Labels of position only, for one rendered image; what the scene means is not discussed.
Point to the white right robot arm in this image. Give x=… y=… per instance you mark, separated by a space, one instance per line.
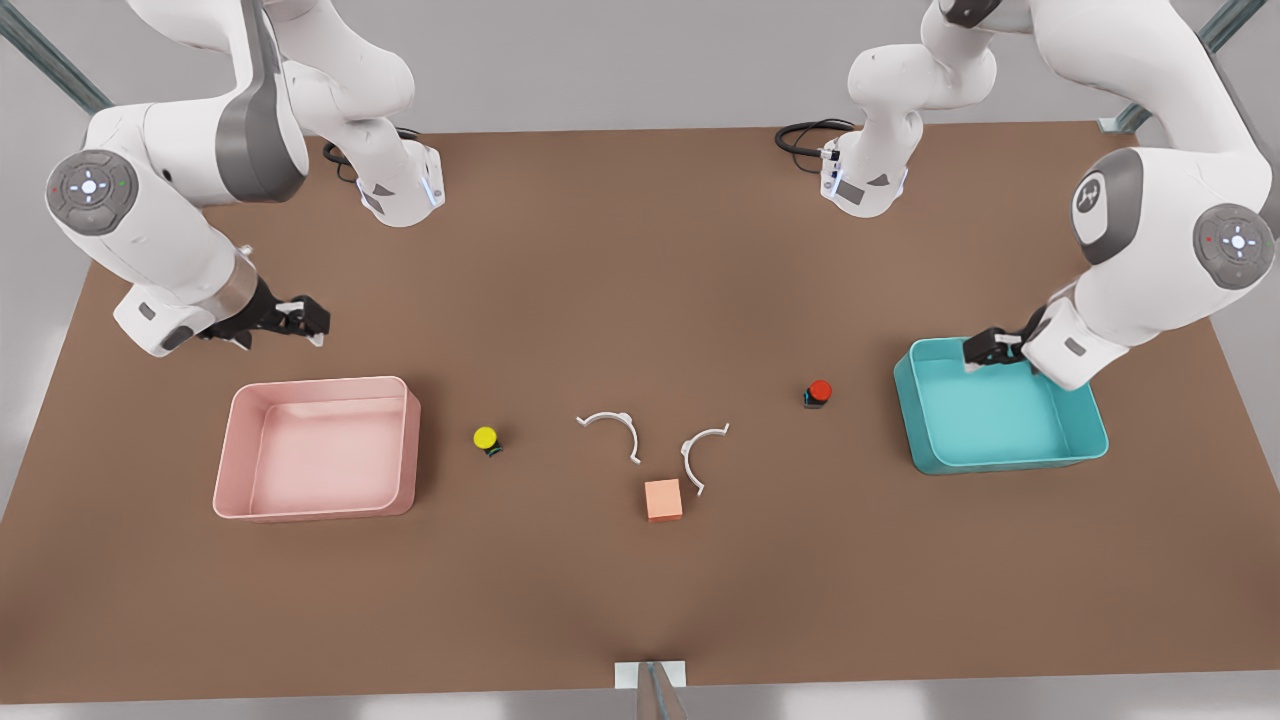
x=170 y=160

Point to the orange cube block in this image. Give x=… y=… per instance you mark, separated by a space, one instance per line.
x=663 y=500

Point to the blue storage box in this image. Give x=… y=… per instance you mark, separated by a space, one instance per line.
x=1000 y=420

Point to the white curved clip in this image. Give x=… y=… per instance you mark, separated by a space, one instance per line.
x=615 y=425
x=693 y=450

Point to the yellow button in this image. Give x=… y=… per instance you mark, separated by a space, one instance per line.
x=486 y=439

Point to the red button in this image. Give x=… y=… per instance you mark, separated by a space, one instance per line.
x=818 y=392

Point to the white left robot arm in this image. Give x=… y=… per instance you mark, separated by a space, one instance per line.
x=1150 y=220

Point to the silver frame post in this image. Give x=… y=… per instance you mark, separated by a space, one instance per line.
x=1190 y=70
x=655 y=690
x=50 y=55

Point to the pink storage box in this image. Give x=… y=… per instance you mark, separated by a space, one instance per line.
x=320 y=450

